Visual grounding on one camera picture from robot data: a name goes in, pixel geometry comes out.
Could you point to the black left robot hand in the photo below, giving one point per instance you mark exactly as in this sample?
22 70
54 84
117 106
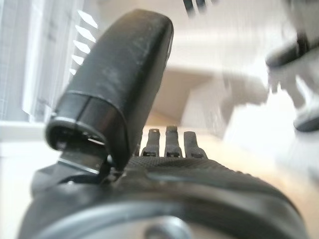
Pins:
154 189

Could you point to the black striped object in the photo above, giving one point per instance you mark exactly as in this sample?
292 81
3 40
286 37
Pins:
197 6

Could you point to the white window with blinds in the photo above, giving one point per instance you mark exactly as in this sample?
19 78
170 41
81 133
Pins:
30 62

